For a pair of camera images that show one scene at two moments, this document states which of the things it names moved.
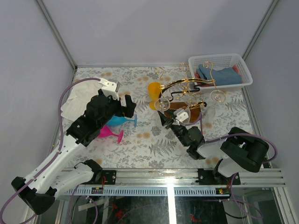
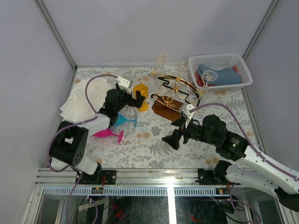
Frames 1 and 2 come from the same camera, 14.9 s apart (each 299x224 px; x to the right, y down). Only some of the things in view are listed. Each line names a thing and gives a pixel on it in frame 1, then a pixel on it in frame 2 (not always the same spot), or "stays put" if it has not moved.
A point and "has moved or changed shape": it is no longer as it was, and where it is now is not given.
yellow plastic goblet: (154, 89) -> (143, 89)
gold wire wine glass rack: (188, 97) has moved or changed shape
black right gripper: (165, 120) -> (173, 140)
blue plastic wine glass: (117, 120) stays put
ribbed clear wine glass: (163, 104) -> (163, 58)
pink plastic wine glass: (105, 132) stays put
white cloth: (81, 94) stays put
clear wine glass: (217, 95) -> (209, 75)
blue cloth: (226, 76) stays put
